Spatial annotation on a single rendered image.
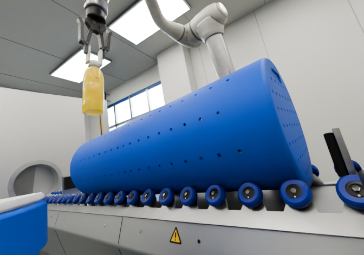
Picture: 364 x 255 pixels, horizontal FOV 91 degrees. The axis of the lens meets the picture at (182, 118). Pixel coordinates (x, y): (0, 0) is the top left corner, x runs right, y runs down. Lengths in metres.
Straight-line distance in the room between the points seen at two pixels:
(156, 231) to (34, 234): 0.28
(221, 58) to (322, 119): 2.42
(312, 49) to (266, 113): 3.20
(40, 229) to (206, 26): 1.03
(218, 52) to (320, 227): 0.88
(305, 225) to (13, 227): 0.39
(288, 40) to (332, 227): 3.34
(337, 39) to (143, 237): 3.43
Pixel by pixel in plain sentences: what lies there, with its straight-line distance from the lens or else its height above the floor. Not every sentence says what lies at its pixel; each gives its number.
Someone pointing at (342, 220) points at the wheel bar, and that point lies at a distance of 0.36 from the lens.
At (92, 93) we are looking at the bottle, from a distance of 0.70.
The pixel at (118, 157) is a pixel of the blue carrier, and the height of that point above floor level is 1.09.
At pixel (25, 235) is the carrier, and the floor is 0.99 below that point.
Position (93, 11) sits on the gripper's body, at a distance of 0.88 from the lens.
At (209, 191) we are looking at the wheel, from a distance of 0.42.
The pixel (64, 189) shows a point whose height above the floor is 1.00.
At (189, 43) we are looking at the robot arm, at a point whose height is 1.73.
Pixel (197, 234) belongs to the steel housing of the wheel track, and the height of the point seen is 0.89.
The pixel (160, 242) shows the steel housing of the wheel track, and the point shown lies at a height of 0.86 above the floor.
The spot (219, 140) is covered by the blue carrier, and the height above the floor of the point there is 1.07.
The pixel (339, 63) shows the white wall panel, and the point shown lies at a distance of 3.44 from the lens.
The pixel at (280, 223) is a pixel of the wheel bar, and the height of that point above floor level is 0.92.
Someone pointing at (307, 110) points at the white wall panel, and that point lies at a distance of 3.24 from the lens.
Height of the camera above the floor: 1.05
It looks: 13 degrees up
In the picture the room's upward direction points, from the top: 11 degrees counter-clockwise
